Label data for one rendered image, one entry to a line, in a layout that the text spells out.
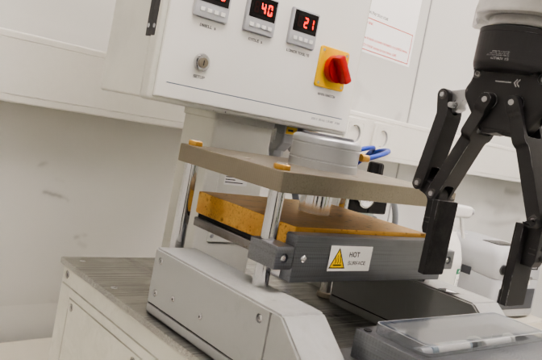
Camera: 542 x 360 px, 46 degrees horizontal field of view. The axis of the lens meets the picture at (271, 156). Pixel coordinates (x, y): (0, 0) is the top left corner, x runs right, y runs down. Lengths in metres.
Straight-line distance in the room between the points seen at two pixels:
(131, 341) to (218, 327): 0.15
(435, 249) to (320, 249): 0.11
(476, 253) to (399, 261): 0.92
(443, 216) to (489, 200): 1.46
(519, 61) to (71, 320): 0.60
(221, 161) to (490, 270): 1.04
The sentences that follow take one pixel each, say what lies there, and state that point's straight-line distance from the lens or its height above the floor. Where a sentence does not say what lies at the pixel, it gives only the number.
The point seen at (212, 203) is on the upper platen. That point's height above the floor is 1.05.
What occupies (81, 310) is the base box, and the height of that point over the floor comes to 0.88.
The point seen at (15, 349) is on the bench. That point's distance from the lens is 1.06.
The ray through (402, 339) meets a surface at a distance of 0.54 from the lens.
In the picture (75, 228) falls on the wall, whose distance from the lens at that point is 1.10.
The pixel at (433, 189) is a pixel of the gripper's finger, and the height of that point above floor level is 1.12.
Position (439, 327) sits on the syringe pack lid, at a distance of 0.59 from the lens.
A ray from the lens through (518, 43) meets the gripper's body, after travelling 0.57.
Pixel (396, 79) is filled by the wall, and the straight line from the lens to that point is 1.59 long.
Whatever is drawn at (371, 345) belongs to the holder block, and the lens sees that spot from 0.55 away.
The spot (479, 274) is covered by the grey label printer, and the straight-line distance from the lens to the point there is 1.61.
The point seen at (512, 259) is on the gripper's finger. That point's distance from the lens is 0.57.
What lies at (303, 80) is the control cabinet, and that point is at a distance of 0.87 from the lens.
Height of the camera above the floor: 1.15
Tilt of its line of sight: 3 degrees down
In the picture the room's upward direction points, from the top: 11 degrees clockwise
